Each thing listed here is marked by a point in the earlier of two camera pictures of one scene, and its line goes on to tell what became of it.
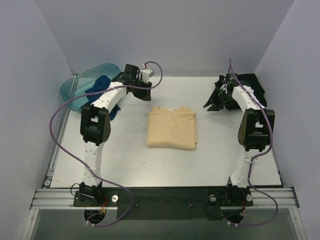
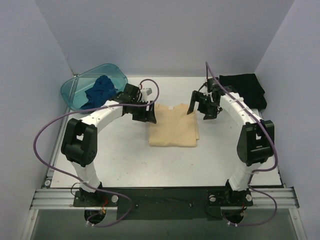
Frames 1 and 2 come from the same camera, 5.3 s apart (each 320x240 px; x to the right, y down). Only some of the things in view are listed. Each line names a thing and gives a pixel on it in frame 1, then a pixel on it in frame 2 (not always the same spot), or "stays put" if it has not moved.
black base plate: [168, 203] stays put
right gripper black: [219, 96] → [204, 104]
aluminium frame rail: [63, 199] stays put
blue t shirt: [101, 83] stays put
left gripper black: [142, 90] → [141, 114]
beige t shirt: [175, 128] stays put
